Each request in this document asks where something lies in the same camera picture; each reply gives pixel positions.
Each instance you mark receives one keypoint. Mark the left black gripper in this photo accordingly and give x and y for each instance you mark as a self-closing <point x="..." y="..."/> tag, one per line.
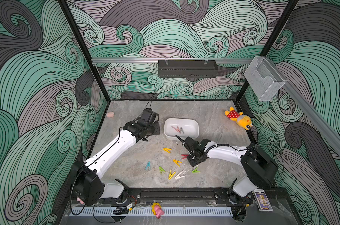
<point x="156" y="127"/>

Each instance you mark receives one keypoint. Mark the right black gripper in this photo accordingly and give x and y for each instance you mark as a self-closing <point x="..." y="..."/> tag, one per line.
<point x="192" y="163"/>

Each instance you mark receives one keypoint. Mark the pink clothespin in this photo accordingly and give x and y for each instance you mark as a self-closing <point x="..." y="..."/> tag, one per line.
<point x="177" y="129"/>

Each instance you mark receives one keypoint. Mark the teal clothespin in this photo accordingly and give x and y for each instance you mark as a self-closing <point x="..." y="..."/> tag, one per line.
<point x="148" y="166"/>

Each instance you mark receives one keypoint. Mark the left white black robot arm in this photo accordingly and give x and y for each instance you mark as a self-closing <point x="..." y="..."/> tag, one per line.
<point x="86" y="176"/>

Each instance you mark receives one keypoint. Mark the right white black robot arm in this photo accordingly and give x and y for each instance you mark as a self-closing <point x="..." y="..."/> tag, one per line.
<point x="260" y="169"/>

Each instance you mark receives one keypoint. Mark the white plastic storage box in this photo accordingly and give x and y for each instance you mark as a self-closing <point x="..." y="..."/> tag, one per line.
<point x="190" y="127"/>

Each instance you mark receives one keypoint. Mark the card box with picture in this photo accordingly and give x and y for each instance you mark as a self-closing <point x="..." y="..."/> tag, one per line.
<point x="262" y="200"/>

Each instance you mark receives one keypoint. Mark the red clothespin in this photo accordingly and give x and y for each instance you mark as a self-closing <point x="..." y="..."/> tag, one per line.
<point x="184" y="156"/>

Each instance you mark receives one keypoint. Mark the yellow orange clothespin middle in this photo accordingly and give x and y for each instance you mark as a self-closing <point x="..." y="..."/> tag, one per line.
<point x="177" y="162"/>

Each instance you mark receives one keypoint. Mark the small pink eraser blob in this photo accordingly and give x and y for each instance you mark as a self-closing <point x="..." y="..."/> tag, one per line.
<point x="110" y="114"/>

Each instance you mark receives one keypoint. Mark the yellow bear plush toy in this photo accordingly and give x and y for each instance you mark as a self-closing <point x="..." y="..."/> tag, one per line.
<point x="239" y="118"/>

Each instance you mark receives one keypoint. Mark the pink yellow flower toy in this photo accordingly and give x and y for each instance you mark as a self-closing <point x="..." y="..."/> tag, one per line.
<point x="157" y="210"/>

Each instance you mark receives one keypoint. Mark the pink pig toy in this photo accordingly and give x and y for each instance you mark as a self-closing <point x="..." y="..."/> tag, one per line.
<point x="80" y="201"/>

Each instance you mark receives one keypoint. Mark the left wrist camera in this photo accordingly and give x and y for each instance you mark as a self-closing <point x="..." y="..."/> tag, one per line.
<point x="149" y="116"/>

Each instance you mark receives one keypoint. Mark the black wall-mounted tray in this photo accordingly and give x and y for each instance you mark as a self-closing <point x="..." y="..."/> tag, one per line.
<point x="187" y="68"/>

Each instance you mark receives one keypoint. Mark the clear acrylic wall holder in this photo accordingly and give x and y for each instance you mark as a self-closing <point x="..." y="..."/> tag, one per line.
<point x="264" y="78"/>

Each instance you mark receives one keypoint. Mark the white slotted cable duct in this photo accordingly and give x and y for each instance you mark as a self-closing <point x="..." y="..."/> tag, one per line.
<point x="168" y="211"/>

